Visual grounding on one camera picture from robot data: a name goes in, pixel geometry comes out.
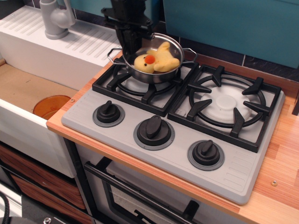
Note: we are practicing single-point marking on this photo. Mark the grey toy faucet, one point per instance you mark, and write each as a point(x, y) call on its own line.
point(56, 20)

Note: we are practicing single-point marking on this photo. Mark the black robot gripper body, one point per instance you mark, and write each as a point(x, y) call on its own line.
point(129, 19)

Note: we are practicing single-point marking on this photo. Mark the black stove knob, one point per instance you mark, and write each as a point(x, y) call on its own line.
point(108, 115)
point(154, 134)
point(206, 155)

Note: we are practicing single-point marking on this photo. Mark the black left stove knob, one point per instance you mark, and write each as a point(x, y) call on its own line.
point(108, 115)

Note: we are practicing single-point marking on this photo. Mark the grey toy stove top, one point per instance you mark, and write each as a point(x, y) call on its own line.
point(234, 180)

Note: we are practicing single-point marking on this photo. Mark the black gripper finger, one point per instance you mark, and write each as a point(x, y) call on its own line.
point(122, 42)
point(134, 41)

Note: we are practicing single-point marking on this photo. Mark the black left burner grate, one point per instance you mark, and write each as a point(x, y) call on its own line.
point(117, 83)

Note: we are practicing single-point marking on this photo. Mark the yellow stuffed duck toy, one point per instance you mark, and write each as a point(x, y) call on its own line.
point(160, 60)

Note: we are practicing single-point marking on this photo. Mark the white toy sink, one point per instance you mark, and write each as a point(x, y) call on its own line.
point(33, 67)

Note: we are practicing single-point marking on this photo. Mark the black right stove knob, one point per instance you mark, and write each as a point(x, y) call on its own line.
point(206, 155)

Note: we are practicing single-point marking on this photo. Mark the stainless steel pot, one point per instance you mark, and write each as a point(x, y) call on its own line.
point(185, 55)

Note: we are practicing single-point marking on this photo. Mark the black right burner grate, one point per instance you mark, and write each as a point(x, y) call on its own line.
point(238, 110)

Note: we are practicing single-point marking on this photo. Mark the black burner grate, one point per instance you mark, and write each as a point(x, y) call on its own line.
point(117, 83)
point(238, 110)

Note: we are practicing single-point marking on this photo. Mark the black middle stove knob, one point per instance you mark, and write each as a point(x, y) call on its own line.
point(154, 134)

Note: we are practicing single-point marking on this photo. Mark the wooden drawer front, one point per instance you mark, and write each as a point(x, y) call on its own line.
point(44, 185)

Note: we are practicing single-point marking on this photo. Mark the oven door with window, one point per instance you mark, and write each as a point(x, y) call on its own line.
point(140, 198)

